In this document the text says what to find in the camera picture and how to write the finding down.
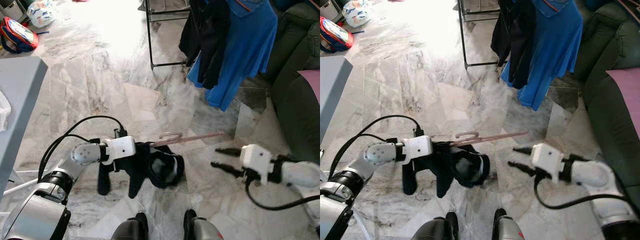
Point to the dark navy shorts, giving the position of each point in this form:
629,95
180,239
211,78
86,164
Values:
160,170
465,167

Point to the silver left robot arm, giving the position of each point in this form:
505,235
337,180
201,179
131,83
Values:
30,220
380,152

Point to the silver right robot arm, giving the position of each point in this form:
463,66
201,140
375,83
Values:
300,175
590,175

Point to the dark green sofa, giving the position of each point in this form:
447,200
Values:
300,110
610,130

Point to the blue shirt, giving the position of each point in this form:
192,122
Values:
555,50
250,50

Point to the dark navy hanging garment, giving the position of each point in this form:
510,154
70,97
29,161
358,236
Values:
517,45
210,40

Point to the pink cushion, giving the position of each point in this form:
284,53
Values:
627,95
311,82

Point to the black metal clothes rack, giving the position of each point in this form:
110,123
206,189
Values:
148,35
462,35

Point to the grey folding table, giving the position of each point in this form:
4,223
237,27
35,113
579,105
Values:
20,90
332,85

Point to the red blue backpack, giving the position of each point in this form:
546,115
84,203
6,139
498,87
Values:
336,35
20,35

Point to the white printed plastic bag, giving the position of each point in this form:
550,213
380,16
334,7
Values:
356,14
41,14

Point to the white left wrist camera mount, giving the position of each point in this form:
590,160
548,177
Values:
120,146
417,146

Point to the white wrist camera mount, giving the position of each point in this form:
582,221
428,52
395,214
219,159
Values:
256,157
417,146
546,157
120,146

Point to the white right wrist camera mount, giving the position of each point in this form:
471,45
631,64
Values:
546,157
256,157

